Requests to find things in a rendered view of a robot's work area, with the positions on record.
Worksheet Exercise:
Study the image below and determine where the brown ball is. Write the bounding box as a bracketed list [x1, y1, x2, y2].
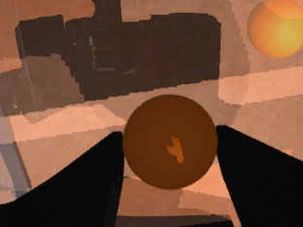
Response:
[123, 95, 218, 190]

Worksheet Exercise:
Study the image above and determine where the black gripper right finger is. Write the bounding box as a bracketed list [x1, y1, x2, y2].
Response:
[215, 125, 303, 227]

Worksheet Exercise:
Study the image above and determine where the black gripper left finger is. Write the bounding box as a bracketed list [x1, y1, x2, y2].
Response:
[0, 130, 124, 227]

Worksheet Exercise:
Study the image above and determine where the translucent orange ball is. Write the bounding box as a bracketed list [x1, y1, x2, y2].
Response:
[246, 0, 303, 59]

